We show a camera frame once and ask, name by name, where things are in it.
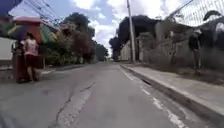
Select grey asphalt road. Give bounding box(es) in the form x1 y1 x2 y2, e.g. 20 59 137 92
0 61 214 128

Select tall grey utility pole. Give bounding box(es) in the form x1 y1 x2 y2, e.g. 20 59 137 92
125 0 137 64

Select row of green trees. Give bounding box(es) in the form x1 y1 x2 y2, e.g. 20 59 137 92
41 12 110 66

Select raised concrete sidewalk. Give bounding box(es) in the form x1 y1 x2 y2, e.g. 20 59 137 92
119 62 224 128

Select person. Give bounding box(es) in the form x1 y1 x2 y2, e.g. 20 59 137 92
21 31 41 83

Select colourful stall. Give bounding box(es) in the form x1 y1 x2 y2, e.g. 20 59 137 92
6 16 58 84

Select weathered stone wall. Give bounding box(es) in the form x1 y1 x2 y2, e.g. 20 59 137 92
119 16 224 73

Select overhead wires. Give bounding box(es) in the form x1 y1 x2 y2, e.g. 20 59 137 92
19 0 64 29

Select wire mesh fence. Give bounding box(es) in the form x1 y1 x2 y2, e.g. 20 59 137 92
165 0 224 28

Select white wall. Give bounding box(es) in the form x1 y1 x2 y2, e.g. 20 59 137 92
0 36 17 62

